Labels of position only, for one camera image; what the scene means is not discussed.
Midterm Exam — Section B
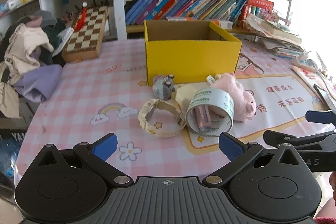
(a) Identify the red tassel ornament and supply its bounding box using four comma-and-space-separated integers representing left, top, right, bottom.
74, 1, 88, 30

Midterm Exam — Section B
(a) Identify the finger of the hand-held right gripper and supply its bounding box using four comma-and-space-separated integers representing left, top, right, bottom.
263, 130, 336, 151
305, 110, 336, 125

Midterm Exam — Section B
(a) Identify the open magazine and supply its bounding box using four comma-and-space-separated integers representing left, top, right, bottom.
292, 65, 336, 109

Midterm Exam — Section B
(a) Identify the white power strip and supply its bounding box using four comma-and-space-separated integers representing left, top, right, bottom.
292, 51, 319, 72

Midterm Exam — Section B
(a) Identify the purple garment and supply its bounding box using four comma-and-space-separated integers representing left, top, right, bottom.
13, 65, 63, 103

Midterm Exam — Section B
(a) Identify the small pink stapler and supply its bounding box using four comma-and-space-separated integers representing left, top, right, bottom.
195, 105, 212, 132

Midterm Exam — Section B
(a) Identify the stack of papers and books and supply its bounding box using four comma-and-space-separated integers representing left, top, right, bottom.
245, 14, 305, 58

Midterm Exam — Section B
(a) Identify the pink plush toy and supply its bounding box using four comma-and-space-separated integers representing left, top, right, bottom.
206, 72, 256, 122

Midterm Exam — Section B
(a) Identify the person's right hand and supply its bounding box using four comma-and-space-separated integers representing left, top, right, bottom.
329, 172, 336, 201

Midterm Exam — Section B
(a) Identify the pink checkered desktop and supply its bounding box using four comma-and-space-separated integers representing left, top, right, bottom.
14, 38, 336, 188

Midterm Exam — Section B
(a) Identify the yellow cardboard box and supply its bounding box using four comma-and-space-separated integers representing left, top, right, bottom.
143, 20, 242, 86

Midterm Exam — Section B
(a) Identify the grey cap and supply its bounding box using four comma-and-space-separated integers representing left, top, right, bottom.
34, 10, 57, 28

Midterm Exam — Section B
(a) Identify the blue water bottle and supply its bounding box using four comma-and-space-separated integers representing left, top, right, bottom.
0, 139, 23, 177

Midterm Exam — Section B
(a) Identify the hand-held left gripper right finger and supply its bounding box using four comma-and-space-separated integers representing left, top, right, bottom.
204, 132, 311, 186

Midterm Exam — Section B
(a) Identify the small grey toy figure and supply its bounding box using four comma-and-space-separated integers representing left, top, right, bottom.
153, 73, 177, 101

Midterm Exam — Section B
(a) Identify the white plastic block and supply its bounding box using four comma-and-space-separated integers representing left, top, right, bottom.
172, 84, 204, 109

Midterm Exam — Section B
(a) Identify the row of colourful books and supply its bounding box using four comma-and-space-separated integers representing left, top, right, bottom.
125, 0, 247, 28

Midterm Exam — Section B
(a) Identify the wooden chessboard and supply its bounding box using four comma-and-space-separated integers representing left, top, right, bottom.
62, 6, 109, 63

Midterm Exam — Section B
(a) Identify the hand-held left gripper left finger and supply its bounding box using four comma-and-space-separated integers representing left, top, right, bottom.
33, 133, 134, 187

